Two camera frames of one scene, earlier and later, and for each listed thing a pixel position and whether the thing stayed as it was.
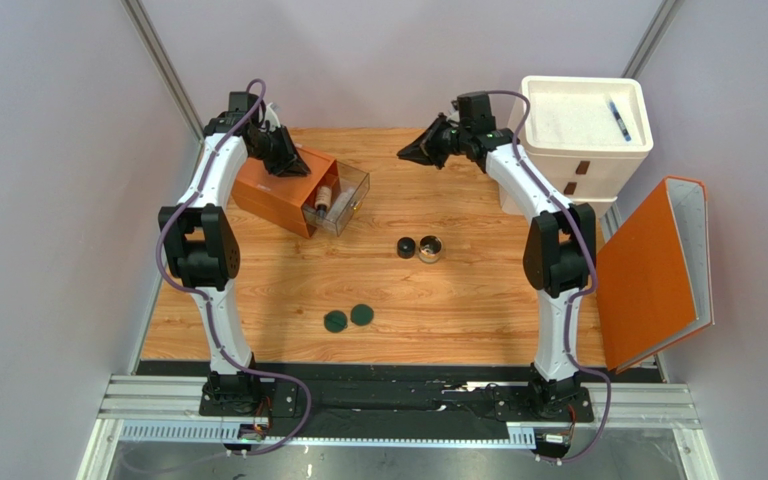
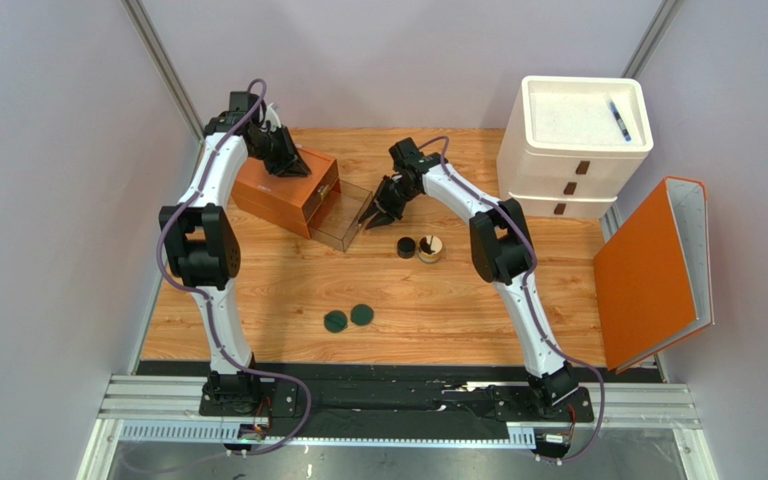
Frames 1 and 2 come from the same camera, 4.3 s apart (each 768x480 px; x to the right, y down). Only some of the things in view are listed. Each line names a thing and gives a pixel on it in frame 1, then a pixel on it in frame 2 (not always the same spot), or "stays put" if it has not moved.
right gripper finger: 438,154 -> 379,219
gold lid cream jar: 430,248 stays put
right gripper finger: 430,144 -> 372,209
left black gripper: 297,168 stays put
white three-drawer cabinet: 586,135 stays put
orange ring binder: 654,274 stays put
